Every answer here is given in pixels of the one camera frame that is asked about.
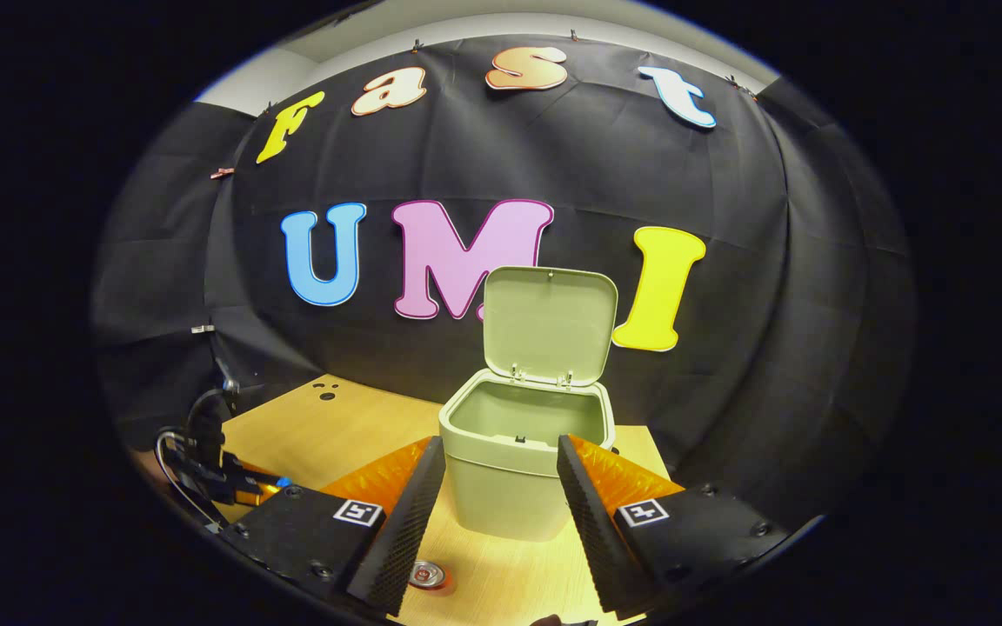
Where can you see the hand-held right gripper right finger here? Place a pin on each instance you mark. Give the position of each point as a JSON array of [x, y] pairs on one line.
[[601, 539]]

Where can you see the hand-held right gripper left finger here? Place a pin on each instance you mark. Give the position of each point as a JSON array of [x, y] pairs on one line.
[[401, 539]]

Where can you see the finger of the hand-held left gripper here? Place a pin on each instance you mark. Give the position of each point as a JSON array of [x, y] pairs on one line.
[[253, 496]]

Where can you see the red pop can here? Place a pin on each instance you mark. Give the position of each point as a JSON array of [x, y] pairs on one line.
[[430, 575]]

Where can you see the pale green desktop garbage bin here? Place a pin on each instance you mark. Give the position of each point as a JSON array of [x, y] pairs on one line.
[[501, 487]]

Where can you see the wooden desktop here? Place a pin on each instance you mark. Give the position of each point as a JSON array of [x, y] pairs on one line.
[[362, 426]]

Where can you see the copper cloth clip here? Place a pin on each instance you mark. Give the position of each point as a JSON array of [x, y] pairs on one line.
[[223, 173]]

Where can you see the black backdrop cloth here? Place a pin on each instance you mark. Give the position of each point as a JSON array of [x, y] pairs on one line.
[[431, 156]]

